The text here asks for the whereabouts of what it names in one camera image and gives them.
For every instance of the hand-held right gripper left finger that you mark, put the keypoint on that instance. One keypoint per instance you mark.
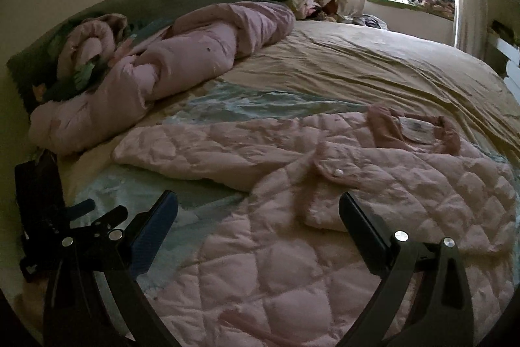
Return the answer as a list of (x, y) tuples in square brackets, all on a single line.
[(156, 229)]

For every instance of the pink quilted coat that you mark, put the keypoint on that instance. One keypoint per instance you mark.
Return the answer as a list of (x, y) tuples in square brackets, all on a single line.
[(284, 269)]

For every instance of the small grey clothes heap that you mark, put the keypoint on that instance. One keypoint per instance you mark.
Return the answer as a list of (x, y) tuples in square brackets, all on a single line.
[(371, 21)]

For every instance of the light blue printed sheet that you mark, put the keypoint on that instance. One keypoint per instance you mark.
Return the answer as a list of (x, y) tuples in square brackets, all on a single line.
[(252, 103)]

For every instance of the white vanity desk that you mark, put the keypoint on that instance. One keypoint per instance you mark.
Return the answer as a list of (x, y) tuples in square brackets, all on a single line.
[(510, 62)]

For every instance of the pink duvet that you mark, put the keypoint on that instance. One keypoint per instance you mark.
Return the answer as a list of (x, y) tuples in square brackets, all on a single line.
[(183, 58)]

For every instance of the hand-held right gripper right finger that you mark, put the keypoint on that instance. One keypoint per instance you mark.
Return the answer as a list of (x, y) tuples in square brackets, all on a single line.
[(361, 229)]

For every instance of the floral rolled blanket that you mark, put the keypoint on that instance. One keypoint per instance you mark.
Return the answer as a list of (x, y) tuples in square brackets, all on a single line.
[(89, 38)]

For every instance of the tan bed sheet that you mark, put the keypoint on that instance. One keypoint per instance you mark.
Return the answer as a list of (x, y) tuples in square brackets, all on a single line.
[(365, 62)]

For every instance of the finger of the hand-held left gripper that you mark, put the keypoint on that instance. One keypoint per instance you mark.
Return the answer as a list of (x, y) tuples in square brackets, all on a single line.
[(83, 207)]

